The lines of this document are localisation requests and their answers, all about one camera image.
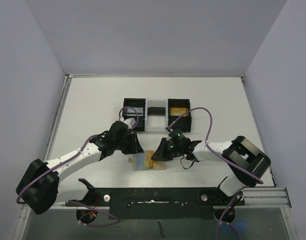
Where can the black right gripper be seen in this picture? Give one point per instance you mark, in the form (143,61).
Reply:
(166,149)

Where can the black right tray compartment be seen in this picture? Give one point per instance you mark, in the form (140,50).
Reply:
(185,122)

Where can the black card in tray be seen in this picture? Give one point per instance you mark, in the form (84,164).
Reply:
(156,111)

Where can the aluminium table edge rail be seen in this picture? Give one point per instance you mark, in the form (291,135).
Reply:
(58,115)

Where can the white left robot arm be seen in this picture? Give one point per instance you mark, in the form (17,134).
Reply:
(39,186)

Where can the silver card in tray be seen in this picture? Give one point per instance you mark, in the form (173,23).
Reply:
(134,111)

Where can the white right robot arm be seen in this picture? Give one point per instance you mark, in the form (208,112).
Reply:
(246,161)

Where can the front aluminium rail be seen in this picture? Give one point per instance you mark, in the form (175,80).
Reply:
(259,197)

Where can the white middle tray compartment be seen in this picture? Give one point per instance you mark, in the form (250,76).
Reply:
(156,124)

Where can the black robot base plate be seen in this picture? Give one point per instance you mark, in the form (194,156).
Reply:
(160,203)

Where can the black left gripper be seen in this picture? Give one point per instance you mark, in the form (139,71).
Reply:
(135,147)

